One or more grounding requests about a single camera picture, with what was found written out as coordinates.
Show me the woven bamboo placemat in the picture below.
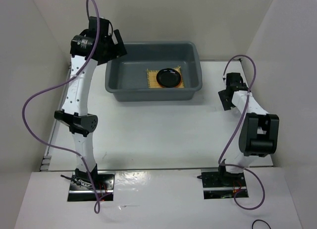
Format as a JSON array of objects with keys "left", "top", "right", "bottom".
[{"left": 147, "top": 66, "right": 184, "bottom": 88}]

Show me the black round plate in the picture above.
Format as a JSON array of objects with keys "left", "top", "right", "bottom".
[{"left": 156, "top": 68, "right": 182, "bottom": 88}]

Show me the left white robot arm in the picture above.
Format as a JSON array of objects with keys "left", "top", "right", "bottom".
[{"left": 54, "top": 16, "right": 127, "bottom": 189}]

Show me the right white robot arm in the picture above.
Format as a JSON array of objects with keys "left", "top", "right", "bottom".
[{"left": 217, "top": 72, "right": 279, "bottom": 186}]

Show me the grey plastic bin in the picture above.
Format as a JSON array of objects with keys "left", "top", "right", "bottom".
[{"left": 105, "top": 41, "right": 203, "bottom": 102}]

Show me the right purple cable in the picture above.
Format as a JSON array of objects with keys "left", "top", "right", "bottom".
[{"left": 217, "top": 55, "right": 266, "bottom": 210}]

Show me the purple cable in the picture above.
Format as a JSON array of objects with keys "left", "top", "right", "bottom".
[
  {"left": 217, "top": 55, "right": 266, "bottom": 210},
  {"left": 21, "top": 0, "right": 114, "bottom": 214}
]

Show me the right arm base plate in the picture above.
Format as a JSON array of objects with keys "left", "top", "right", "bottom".
[{"left": 197, "top": 169, "right": 249, "bottom": 200}]

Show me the black cable loop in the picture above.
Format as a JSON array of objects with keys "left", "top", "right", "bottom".
[{"left": 252, "top": 219, "right": 271, "bottom": 229}]

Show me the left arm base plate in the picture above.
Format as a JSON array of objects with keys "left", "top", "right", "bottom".
[{"left": 61, "top": 171, "right": 115, "bottom": 202}]

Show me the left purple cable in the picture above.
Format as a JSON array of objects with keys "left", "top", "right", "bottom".
[{"left": 21, "top": 0, "right": 114, "bottom": 214}]

